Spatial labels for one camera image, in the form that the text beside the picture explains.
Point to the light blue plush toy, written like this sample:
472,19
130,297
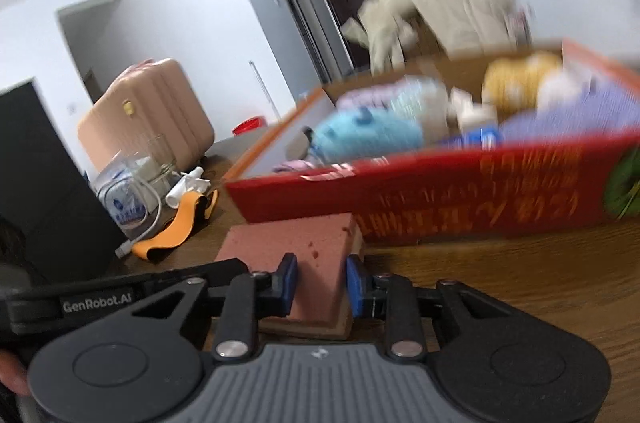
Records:
370,135

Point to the purple soft packet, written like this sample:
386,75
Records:
570,115

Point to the pink sponge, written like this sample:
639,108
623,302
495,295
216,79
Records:
310,253

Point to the clear glass jar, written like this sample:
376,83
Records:
122,198

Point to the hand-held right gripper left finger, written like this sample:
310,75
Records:
286,288

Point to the white pole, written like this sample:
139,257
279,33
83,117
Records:
262,93

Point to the clear drinking glass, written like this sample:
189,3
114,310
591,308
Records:
162,160

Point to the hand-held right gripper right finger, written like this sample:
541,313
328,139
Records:
357,288

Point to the white bottle with blue label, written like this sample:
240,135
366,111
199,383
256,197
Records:
480,130

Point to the mint and white soft packet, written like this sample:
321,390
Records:
422,103

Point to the pink suitcase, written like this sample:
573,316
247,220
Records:
150,113

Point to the beige coat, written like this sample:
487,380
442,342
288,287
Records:
450,13

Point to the pink cloth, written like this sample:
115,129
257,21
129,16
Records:
295,165

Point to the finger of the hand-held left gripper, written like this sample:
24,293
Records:
220,270

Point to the pale pink plush toy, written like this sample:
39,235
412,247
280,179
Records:
367,98

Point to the red bowl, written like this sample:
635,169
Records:
248,125

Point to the white soft pad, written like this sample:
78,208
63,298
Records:
467,100

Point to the red cardboard box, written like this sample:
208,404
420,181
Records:
450,198

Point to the black cabinet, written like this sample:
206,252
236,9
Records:
45,183

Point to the person's left hand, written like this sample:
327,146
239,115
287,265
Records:
12,370

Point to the white spray bottle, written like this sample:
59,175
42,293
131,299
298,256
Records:
187,185

